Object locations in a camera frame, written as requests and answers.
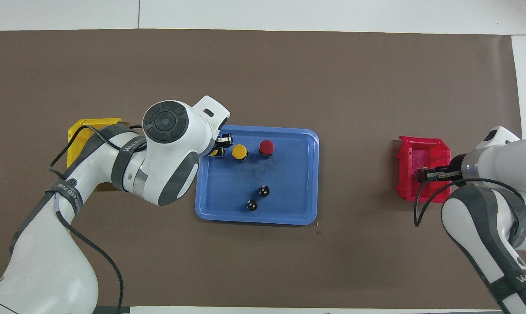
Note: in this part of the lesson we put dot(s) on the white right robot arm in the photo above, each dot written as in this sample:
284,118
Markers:
507,165

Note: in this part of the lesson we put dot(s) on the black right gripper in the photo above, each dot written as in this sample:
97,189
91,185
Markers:
456,168

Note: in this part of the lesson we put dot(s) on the red plastic bin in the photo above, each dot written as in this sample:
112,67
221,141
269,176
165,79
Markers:
406,165

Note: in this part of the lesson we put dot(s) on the blue plastic tray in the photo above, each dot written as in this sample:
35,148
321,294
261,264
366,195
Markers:
284,205

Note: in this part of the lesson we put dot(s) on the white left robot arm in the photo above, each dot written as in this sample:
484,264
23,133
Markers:
167,144

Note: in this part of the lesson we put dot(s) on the brown table mat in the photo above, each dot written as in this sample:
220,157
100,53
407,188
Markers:
262,261

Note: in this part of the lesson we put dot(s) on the small black cylinder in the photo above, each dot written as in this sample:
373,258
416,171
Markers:
252,205
264,191

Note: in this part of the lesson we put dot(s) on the yellow plastic bin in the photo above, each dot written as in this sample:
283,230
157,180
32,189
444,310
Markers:
77,131

